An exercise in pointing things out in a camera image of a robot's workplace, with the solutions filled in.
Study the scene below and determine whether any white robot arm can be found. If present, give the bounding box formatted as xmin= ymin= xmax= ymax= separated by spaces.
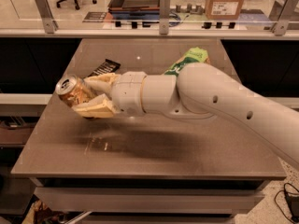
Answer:
xmin=73 ymin=63 xmax=299 ymax=167

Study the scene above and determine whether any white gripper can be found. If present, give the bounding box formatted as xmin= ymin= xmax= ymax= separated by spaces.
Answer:
xmin=72 ymin=72 xmax=146 ymax=119

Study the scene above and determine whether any left metal glass post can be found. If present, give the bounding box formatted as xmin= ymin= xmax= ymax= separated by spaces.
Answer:
xmin=35 ymin=0 xmax=58 ymax=34

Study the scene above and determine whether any green snack bag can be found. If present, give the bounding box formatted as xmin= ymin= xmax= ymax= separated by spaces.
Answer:
xmin=164 ymin=47 xmax=210 ymax=77

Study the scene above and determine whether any cardboard box with label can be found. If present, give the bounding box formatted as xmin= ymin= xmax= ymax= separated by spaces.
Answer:
xmin=205 ymin=0 xmax=244 ymax=20

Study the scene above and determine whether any orange soda can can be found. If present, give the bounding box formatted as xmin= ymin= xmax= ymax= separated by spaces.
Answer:
xmin=55 ymin=74 xmax=96 ymax=107

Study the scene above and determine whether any black cable on floor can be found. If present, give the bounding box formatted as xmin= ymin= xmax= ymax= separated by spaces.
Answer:
xmin=274 ymin=182 xmax=299 ymax=224

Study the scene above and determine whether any right metal glass post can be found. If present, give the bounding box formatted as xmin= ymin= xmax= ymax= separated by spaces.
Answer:
xmin=272 ymin=0 xmax=299 ymax=36

